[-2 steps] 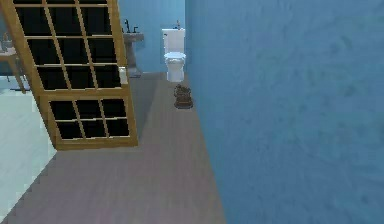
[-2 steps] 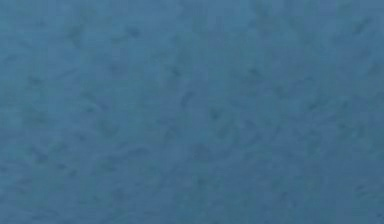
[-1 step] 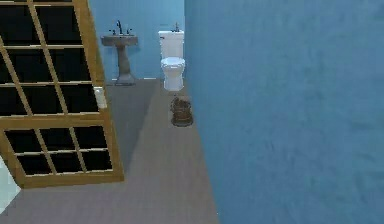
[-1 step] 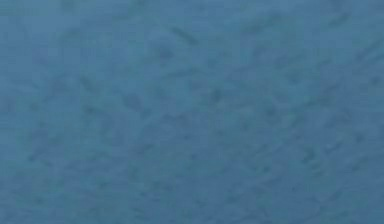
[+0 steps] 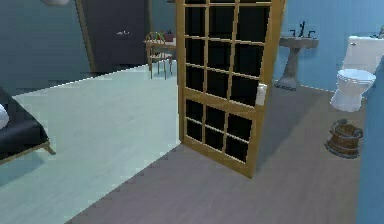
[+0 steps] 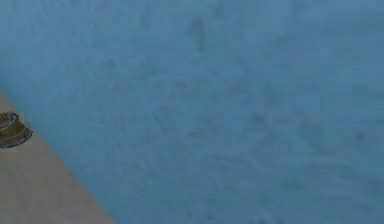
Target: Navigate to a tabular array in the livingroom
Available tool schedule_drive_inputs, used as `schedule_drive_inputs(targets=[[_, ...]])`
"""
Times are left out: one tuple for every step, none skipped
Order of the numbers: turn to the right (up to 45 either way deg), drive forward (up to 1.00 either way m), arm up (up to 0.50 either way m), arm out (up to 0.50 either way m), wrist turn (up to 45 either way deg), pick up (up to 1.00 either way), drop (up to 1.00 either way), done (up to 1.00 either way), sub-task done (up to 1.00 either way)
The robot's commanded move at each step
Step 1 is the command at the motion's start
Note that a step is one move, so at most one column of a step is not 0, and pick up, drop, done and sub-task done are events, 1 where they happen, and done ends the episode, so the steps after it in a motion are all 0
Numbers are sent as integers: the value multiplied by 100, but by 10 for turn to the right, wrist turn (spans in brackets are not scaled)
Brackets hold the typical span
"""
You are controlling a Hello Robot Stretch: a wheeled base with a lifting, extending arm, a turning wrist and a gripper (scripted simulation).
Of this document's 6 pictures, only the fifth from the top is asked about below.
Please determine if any brown wooden bucket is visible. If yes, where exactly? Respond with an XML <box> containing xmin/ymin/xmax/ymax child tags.
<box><xmin>324</xmin><ymin>118</ymin><xmax>365</xmax><ymax>160</ymax></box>

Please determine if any white pillow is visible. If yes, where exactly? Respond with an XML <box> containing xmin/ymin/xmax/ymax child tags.
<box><xmin>0</xmin><ymin>103</ymin><xmax>10</xmax><ymax>130</ymax></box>

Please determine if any dark room door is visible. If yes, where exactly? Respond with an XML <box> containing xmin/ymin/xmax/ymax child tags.
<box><xmin>75</xmin><ymin>0</ymin><xmax>152</xmax><ymax>73</ymax></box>

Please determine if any wooden side table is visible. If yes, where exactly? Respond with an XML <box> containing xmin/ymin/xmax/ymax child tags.
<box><xmin>143</xmin><ymin>39</ymin><xmax>178</xmax><ymax>76</ymax></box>

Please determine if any grey pedestal sink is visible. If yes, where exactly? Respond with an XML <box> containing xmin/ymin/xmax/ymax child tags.
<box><xmin>273</xmin><ymin>35</ymin><xmax>320</xmax><ymax>92</ymax></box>

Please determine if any white door handle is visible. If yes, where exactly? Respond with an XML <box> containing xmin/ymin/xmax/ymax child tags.
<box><xmin>255</xmin><ymin>82</ymin><xmax>268</xmax><ymax>107</ymax></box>

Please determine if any wooden glass-paned room door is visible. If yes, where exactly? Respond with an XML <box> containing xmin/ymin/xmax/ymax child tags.
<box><xmin>175</xmin><ymin>0</ymin><xmax>287</xmax><ymax>180</ymax></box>

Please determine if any wooden chair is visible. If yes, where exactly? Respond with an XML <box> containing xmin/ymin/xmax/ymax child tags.
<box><xmin>145</xmin><ymin>31</ymin><xmax>174</xmax><ymax>81</ymax></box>

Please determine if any black bed with wooden legs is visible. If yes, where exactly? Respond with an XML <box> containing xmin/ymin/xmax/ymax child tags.
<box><xmin>0</xmin><ymin>87</ymin><xmax>57</xmax><ymax>166</ymax></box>

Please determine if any black sink faucet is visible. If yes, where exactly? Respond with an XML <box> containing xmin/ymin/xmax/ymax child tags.
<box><xmin>289</xmin><ymin>20</ymin><xmax>317</xmax><ymax>40</ymax></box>

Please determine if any white toilet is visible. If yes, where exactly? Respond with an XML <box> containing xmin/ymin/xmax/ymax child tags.
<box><xmin>329</xmin><ymin>35</ymin><xmax>384</xmax><ymax>113</ymax></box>

